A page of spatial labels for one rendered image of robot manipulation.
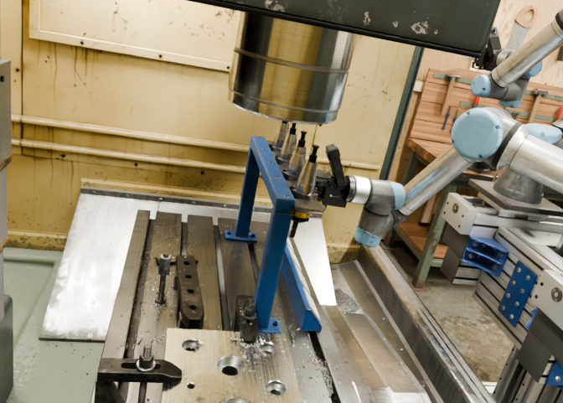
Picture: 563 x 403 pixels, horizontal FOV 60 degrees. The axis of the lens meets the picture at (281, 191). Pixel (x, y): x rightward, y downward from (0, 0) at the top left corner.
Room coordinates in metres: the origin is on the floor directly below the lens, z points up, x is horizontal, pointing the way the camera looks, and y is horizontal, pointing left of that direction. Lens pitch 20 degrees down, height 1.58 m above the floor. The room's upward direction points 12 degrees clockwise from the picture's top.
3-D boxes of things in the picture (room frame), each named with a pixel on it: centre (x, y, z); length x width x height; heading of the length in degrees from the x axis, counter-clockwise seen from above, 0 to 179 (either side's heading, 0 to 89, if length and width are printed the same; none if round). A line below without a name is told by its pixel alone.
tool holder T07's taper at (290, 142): (1.21, 0.00, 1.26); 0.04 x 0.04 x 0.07
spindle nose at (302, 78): (0.68, 0.02, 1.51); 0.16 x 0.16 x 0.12
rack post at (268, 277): (0.93, -0.01, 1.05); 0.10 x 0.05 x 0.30; 104
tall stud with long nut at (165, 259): (0.95, 0.22, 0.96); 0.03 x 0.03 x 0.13
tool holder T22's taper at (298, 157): (1.10, -0.02, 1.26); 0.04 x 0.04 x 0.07
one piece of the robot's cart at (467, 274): (1.53, -0.78, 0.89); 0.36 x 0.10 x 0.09; 103
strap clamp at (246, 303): (0.82, 0.02, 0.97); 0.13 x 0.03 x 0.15; 14
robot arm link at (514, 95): (1.84, -0.74, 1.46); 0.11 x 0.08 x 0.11; 117
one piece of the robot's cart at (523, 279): (1.29, -0.74, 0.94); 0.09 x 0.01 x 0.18; 13
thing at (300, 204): (0.94, -0.06, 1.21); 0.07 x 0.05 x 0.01; 104
